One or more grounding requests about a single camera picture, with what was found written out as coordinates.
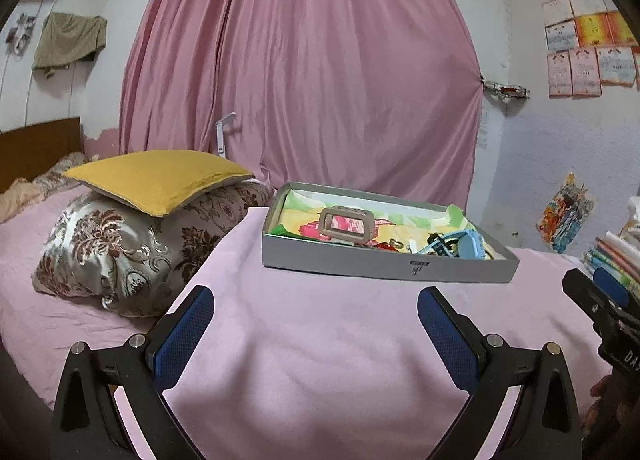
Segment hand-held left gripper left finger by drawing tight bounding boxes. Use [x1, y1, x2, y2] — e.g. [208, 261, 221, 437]
[51, 285, 216, 460]

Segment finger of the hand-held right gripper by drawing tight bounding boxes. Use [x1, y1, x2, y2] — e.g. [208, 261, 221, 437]
[593, 268, 632, 312]
[562, 268, 610, 328]

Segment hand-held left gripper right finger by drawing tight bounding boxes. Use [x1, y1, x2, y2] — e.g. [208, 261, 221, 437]
[417, 285, 584, 460]

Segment grey cardboard box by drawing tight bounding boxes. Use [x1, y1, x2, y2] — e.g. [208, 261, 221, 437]
[261, 181, 521, 286]

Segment person's right hand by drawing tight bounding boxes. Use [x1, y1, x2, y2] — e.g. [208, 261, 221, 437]
[581, 374, 640, 437]

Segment stack of books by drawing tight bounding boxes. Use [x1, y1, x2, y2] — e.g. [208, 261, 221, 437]
[582, 195, 640, 301]

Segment light blue plastic toy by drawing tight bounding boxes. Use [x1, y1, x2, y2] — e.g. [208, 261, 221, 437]
[417, 229, 488, 261]

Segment floral patterned pillow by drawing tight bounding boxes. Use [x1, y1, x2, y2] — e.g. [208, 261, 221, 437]
[32, 179, 276, 318]

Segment beige rectangular hair clip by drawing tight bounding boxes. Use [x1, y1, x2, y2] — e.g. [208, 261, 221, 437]
[315, 206, 376, 246]

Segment yellow pillow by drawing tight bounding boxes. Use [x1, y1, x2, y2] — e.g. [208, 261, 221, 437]
[62, 150, 256, 218]

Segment cartoon printed cloth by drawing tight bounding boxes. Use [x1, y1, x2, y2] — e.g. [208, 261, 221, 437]
[270, 188, 501, 261]

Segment beige blanket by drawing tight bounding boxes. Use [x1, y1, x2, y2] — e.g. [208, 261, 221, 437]
[0, 152, 93, 223]

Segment wooden headboard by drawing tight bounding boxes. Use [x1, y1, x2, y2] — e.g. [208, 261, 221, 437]
[0, 117, 83, 196]

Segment pink curtain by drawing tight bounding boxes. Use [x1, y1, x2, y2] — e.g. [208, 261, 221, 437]
[119, 0, 485, 203]

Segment olive green hanging cloth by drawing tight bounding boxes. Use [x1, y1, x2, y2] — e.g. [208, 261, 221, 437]
[32, 12, 108, 78]

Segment cartoon wall poster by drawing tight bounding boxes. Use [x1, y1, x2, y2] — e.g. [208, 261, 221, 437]
[540, 172, 596, 255]

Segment white wall bracket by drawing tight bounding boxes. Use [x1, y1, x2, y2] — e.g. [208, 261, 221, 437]
[216, 112, 237, 156]

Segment metal wall rack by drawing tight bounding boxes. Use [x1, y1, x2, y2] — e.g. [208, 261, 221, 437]
[482, 81, 531, 103]

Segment group of wall certificates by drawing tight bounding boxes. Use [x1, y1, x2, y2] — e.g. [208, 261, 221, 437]
[542, 0, 640, 100]

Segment small wall ornament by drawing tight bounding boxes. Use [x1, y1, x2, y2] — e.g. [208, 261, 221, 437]
[5, 14, 37, 57]

